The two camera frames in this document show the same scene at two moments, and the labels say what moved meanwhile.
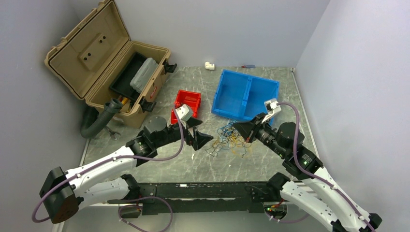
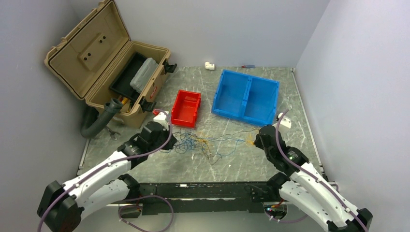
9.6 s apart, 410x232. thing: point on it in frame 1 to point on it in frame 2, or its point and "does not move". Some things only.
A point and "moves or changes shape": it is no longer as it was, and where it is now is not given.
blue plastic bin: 242,96 does not move
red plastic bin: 191,98 does not move
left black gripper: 197,140 to 167,133
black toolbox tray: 122,84 does not move
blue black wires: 229,137 moves or changes shape
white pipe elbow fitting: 209,66 does not move
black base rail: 180,198 does not move
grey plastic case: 142,79 does not move
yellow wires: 233,140 moves or changes shape
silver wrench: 111,133 does not move
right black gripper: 249,129 to 258,142
